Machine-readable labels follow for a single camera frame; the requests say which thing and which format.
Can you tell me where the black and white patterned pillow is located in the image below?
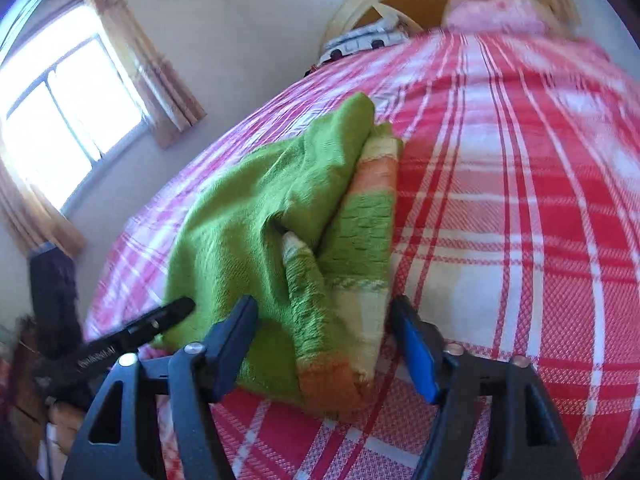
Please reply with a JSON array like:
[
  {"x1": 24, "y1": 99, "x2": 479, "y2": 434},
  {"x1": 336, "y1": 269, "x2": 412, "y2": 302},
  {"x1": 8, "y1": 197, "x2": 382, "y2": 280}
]
[{"x1": 320, "y1": 16, "x2": 407, "y2": 64}]

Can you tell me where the green striped knit sweater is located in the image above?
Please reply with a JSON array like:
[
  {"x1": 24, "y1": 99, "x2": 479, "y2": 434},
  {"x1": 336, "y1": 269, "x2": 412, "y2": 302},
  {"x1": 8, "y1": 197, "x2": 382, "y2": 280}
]
[{"x1": 152, "y1": 91, "x2": 405, "y2": 418}]

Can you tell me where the cream wooden headboard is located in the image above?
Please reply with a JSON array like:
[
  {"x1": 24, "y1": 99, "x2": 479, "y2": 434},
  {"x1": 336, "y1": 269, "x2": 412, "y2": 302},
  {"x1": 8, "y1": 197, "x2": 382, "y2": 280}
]
[{"x1": 320, "y1": 0, "x2": 568, "y2": 61}]

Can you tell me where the beige side curtain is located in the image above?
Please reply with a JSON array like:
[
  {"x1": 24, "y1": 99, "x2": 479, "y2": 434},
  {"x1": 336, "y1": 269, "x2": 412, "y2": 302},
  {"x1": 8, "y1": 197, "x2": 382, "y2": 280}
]
[
  {"x1": 81, "y1": 0, "x2": 209, "y2": 150},
  {"x1": 0, "y1": 142, "x2": 87, "y2": 258}
]

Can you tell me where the red plaid bed sheet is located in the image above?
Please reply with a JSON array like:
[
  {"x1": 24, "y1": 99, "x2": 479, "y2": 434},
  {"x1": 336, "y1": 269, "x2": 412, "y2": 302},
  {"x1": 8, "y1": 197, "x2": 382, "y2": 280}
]
[{"x1": 82, "y1": 27, "x2": 640, "y2": 480}]

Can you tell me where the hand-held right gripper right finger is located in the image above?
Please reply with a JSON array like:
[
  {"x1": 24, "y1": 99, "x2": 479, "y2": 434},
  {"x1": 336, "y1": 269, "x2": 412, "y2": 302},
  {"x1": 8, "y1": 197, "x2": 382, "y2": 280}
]
[{"x1": 390, "y1": 294, "x2": 584, "y2": 480}]

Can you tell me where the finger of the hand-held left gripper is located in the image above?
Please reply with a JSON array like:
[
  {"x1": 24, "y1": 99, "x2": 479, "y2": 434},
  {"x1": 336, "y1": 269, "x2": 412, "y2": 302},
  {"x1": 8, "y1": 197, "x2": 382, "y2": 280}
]
[{"x1": 80, "y1": 296, "x2": 197, "y2": 367}]

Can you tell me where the side window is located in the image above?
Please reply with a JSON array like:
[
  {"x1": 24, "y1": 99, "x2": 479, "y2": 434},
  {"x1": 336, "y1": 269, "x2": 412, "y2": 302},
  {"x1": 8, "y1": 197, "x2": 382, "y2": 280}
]
[{"x1": 0, "y1": 4, "x2": 152, "y2": 212}]

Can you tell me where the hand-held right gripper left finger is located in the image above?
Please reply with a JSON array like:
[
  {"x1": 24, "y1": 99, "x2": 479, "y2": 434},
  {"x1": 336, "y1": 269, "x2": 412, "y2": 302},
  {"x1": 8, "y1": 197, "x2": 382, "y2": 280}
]
[{"x1": 61, "y1": 295, "x2": 260, "y2": 480}]

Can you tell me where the pink pillow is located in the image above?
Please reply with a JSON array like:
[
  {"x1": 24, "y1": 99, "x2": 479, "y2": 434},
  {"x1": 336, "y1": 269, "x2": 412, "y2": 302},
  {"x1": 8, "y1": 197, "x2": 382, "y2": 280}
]
[{"x1": 444, "y1": 0, "x2": 552, "y2": 37}]

